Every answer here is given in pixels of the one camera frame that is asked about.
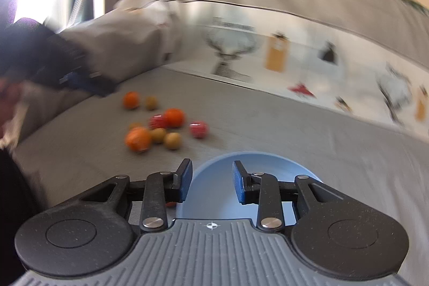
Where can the round orange middle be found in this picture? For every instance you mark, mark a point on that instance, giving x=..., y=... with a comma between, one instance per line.
x=174, y=118

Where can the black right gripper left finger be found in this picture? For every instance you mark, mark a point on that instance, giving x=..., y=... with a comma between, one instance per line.
x=95, y=229

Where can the green olive fruit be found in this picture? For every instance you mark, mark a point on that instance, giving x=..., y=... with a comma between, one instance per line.
x=158, y=135
x=173, y=141

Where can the green olive fruit left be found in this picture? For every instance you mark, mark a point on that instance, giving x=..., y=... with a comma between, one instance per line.
x=158, y=135

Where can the red lychee left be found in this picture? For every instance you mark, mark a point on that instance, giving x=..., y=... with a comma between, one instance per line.
x=157, y=121

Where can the light blue round plate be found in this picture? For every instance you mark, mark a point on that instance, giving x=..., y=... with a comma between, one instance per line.
x=216, y=189

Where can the large orange tangerine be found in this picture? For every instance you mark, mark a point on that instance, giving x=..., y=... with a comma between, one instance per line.
x=138, y=140

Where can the grey printed sofa cover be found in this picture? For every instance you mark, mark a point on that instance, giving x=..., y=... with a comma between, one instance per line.
x=331, y=84

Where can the red lychee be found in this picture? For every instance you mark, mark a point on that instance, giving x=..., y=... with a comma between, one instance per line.
x=157, y=121
x=199, y=129

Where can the small orange far left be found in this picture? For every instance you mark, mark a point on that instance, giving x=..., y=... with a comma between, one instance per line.
x=131, y=100

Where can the green olive fruit right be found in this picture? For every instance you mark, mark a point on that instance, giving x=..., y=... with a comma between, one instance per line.
x=173, y=141

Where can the red lychee right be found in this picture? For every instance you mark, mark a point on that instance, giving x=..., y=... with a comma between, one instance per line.
x=199, y=129

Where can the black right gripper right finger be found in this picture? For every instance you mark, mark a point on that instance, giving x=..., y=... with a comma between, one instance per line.
x=327, y=230

